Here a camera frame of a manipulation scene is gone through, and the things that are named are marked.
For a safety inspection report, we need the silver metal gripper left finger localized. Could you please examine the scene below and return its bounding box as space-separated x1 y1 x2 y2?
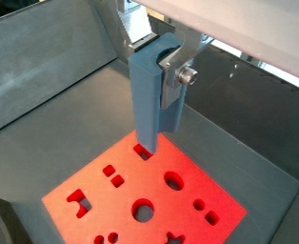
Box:
116 0 159 52

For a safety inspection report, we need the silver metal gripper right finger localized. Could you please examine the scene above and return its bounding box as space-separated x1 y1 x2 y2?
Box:
159 25 214 110

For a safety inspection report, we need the red shape sorter board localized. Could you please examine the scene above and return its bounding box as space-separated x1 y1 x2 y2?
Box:
43 133 247 244

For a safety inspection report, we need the black curved holder stand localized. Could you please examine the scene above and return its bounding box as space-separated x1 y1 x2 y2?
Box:
0 198 28 244

